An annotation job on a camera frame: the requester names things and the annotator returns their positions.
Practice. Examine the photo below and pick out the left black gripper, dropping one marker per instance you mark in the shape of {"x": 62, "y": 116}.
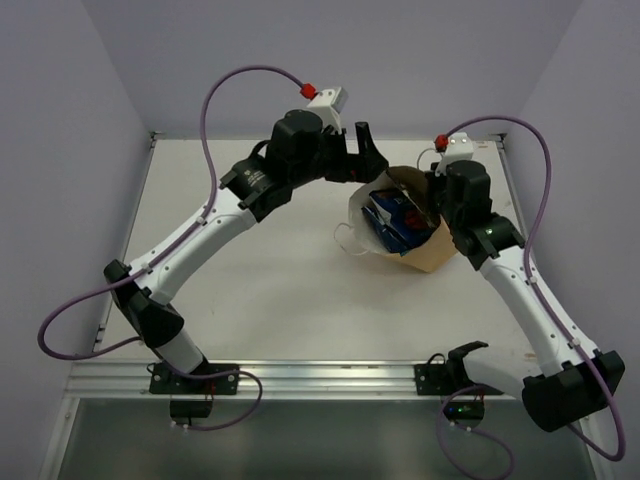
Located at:
{"x": 347, "y": 163}

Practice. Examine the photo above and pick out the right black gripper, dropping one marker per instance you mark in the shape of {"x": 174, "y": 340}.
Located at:
{"x": 437, "y": 174}

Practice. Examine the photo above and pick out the brown paper bag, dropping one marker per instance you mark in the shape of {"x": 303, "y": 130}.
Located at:
{"x": 429, "y": 257}

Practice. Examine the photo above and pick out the blue chip snack bag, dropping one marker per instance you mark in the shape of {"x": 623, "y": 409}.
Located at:
{"x": 396, "y": 221}

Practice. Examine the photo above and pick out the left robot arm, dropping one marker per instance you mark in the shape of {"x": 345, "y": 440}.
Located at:
{"x": 144, "y": 288}

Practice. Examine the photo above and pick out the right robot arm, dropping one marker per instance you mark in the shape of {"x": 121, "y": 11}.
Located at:
{"x": 571, "y": 378}

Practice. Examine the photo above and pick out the dark brown snack packet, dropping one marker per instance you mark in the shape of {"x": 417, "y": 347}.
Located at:
{"x": 413, "y": 184}

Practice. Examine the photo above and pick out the right black controller box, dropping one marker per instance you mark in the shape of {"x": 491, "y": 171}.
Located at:
{"x": 466, "y": 412}

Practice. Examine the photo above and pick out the black controller box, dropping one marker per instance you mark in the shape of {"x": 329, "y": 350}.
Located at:
{"x": 466, "y": 412}
{"x": 188, "y": 410}

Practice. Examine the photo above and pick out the left black controller box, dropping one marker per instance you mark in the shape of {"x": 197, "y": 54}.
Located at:
{"x": 188, "y": 410}

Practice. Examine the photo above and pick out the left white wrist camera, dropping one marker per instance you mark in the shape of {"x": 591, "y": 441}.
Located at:
{"x": 327, "y": 104}

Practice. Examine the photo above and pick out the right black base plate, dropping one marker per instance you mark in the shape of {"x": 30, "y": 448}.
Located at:
{"x": 440, "y": 376}

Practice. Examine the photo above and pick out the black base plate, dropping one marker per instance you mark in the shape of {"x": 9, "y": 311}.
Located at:
{"x": 214, "y": 379}
{"x": 440, "y": 376}

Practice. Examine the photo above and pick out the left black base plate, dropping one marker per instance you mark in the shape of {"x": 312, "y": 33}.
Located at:
{"x": 214, "y": 379}

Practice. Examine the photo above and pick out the aluminium mounting rail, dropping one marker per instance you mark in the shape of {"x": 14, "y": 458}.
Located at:
{"x": 276, "y": 380}

